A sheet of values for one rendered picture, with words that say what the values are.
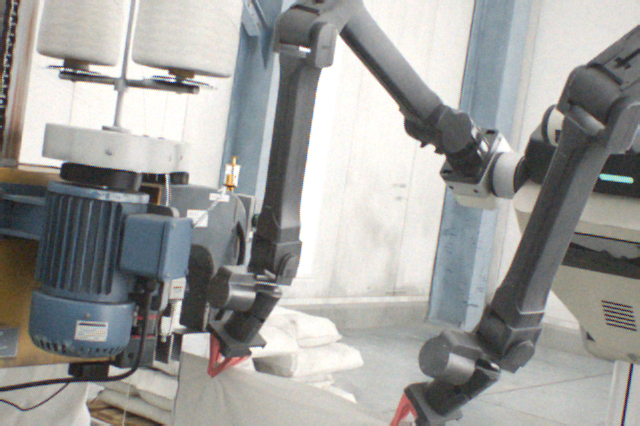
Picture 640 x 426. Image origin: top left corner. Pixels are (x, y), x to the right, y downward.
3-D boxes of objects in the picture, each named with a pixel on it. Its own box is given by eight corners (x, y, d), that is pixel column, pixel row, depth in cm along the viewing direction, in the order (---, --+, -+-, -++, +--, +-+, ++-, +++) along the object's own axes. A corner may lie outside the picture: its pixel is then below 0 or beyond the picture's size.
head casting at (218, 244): (232, 331, 210) (254, 180, 209) (139, 336, 191) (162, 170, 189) (128, 301, 229) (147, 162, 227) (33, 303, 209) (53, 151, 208)
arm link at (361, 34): (356, -31, 167) (314, -41, 174) (307, 40, 165) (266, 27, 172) (479, 126, 198) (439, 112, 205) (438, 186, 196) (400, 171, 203)
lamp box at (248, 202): (260, 243, 213) (266, 198, 213) (245, 243, 210) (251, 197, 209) (232, 237, 218) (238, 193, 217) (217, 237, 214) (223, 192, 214)
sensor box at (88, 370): (108, 377, 187) (110, 363, 187) (81, 380, 183) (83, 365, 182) (93, 372, 190) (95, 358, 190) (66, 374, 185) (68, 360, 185)
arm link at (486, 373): (511, 380, 157) (498, 347, 160) (482, 369, 152) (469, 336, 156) (476, 404, 160) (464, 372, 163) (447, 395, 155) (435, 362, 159)
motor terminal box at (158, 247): (186, 293, 165) (197, 218, 164) (163, 299, 155) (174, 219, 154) (136, 284, 167) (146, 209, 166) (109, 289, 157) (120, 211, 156)
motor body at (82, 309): (148, 358, 165) (171, 197, 164) (69, 365, 153) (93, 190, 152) (83, 337, 174) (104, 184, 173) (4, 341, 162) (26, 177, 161)
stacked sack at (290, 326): (345, 348, 552) (350, 319, 552) (292, 352, 518) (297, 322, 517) (248, 321, 593) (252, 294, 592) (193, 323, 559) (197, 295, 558)
